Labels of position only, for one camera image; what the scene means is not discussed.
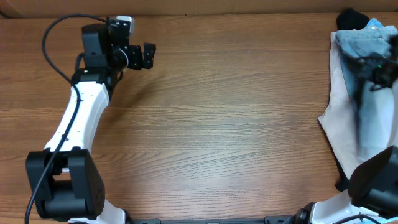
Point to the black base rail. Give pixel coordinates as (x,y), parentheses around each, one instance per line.
(266,220)

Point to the beige shorts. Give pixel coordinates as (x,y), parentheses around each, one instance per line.
(338,120)

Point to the light blue denim shorts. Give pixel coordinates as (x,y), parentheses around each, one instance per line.
(374,111)

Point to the black garment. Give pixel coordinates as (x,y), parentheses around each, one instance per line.
(349,19)

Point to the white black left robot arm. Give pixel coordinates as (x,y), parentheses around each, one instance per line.
(66,185)

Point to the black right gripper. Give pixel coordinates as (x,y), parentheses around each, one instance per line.
(372,79)

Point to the light blue garment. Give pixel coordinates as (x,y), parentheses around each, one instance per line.
(374,24)

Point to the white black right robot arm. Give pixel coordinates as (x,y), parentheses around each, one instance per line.
(370,195)

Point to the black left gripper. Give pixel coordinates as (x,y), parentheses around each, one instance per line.
(135,56)

